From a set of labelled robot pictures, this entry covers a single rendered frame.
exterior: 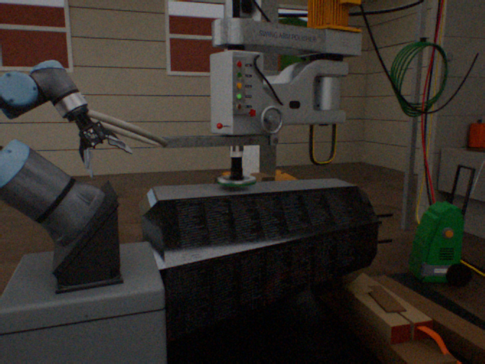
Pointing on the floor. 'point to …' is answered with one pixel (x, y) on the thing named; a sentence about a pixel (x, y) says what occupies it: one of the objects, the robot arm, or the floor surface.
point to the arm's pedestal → (84, 315)
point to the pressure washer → (442, 241)
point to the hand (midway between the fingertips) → (112, 166)
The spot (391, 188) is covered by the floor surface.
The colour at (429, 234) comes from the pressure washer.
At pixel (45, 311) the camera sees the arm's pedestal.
